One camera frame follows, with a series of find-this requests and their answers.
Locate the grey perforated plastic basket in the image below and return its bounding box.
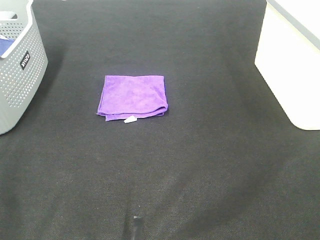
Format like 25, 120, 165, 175
0, 0, 48, 134

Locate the blue cloth in basket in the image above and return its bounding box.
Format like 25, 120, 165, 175
0, 35, 15, 56

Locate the purple folded microfiber towel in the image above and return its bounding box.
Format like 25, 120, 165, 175
96, 75, 169, 122

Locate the white plastic storage box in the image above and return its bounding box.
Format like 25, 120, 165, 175
254, 0, 320, 131

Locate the black table mat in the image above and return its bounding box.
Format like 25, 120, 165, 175
0, 0, 320, 240

